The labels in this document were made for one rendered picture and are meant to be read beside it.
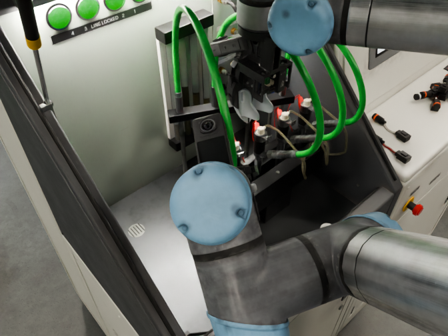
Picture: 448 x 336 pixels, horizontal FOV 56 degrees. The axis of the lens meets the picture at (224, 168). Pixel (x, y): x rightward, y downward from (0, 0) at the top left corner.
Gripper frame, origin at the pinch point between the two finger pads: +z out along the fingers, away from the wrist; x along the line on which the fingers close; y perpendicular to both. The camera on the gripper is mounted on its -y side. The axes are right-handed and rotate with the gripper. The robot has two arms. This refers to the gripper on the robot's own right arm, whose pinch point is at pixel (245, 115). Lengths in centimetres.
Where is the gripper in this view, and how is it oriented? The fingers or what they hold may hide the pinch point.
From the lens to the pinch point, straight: 84.7
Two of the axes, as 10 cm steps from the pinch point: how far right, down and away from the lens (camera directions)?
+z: -0.1, 7.0, 7.1
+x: 7.5, -4.7, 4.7
